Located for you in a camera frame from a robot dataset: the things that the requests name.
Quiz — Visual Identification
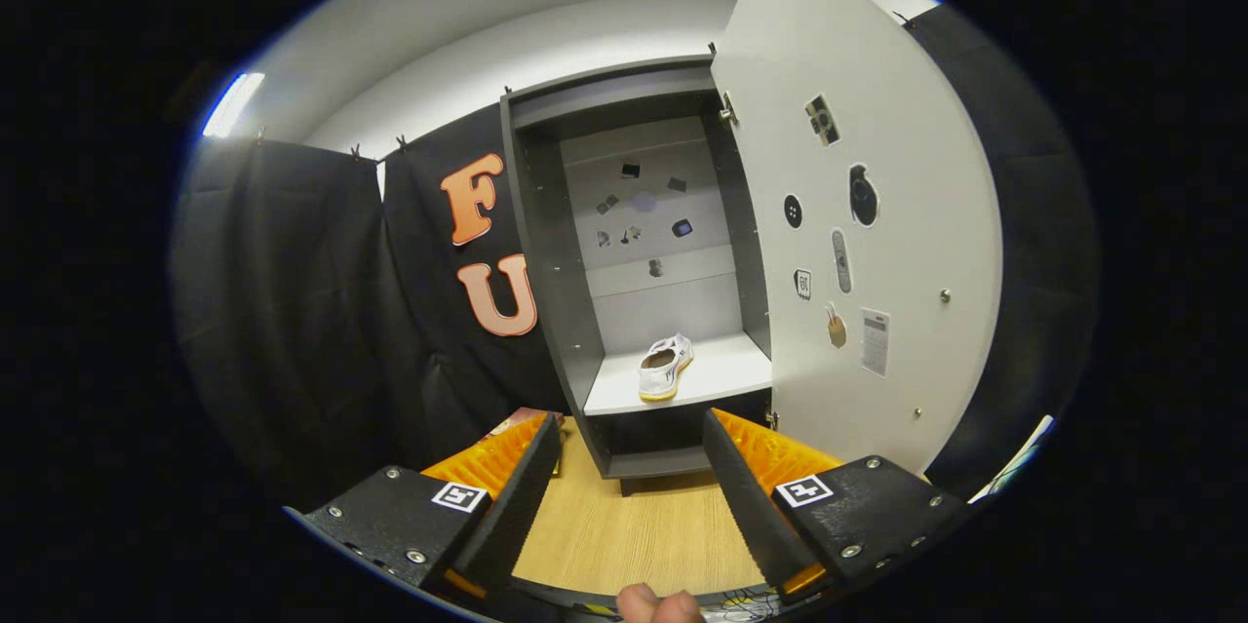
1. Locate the black backdrop cloth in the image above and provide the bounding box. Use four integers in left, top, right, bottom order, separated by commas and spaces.
171, 4, 1103, 507

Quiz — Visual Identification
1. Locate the white cabinet shelf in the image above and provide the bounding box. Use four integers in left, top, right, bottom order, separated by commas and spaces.
583, 331, 773, 416

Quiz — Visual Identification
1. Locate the white shoe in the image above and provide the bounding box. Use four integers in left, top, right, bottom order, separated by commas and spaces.
638, 332, 695, 403

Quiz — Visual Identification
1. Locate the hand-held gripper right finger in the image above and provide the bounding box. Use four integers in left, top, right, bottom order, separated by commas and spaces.
702, 409, 976, 604

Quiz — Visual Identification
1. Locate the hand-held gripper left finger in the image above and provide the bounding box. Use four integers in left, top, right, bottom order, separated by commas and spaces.
283, 411, 565, 604

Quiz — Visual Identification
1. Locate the dark grey shoe cabinet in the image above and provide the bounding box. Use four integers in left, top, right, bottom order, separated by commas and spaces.
499, 55, 776, 497

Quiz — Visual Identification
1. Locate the beige shoe cabinet door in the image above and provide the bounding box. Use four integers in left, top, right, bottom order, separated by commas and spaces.
710, 0, 1005, 478

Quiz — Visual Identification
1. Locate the brown book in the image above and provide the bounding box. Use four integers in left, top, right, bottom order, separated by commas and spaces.
487, 407, 547, 439

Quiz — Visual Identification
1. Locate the ceiling tube light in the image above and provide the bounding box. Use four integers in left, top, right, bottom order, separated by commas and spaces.
202, 72, 266, 139

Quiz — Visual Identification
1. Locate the white board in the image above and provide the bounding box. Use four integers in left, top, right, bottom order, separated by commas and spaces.
970, 415, 1056, 504

